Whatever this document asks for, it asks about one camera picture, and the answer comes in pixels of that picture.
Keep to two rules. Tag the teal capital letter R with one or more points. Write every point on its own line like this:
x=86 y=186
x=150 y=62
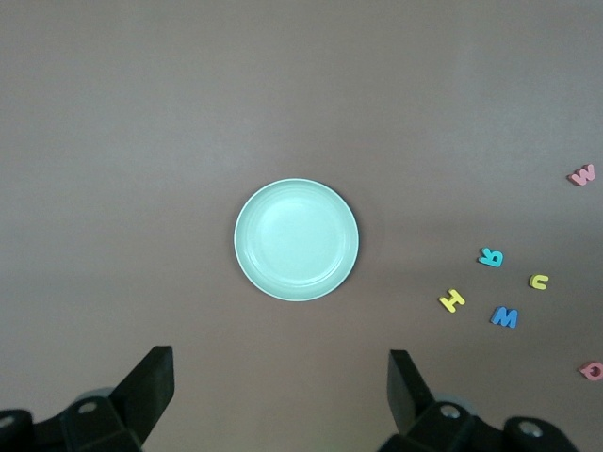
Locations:
x=491 y=257

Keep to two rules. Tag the blue capital letter M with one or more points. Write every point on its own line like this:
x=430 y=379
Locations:
x=505 y=317

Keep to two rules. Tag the yellow small letter u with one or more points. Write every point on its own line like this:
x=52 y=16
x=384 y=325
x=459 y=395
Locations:
x=532 y=281

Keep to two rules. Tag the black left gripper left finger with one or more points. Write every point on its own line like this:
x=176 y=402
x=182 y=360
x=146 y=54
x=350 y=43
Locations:
x=141 y=400

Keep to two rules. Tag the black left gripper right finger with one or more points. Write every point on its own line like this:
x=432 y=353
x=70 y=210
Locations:
x=405 y=391

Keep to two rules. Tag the yellow capital letter H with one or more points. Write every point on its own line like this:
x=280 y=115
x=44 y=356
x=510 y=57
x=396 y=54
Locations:
x=452 y=300

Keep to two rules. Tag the light green plate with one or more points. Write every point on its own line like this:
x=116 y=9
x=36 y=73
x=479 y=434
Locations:
x=296 y=239

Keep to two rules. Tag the pink small letter w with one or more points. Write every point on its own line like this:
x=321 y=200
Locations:
x=581 y=174

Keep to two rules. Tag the pink capital letter Q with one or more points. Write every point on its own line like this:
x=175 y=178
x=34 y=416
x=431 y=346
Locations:
x=585 y=368

